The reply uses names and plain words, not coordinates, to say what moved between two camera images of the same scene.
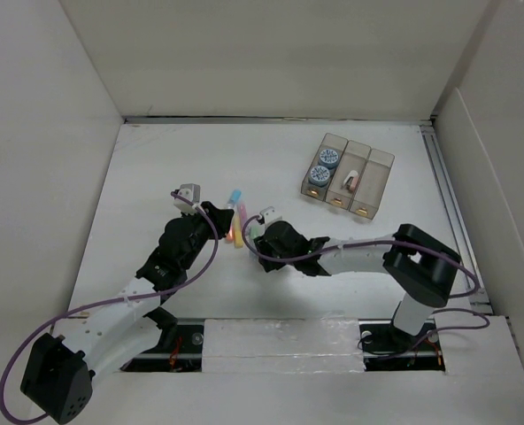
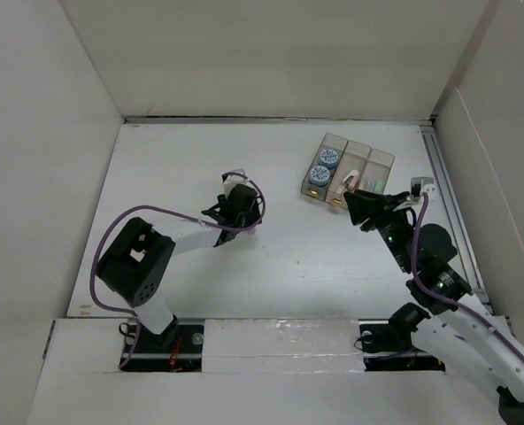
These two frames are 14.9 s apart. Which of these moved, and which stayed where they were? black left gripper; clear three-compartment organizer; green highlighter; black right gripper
Moved: black left gripper; green highlighter; black right gripper
Stayed: clear three-compartment organizer
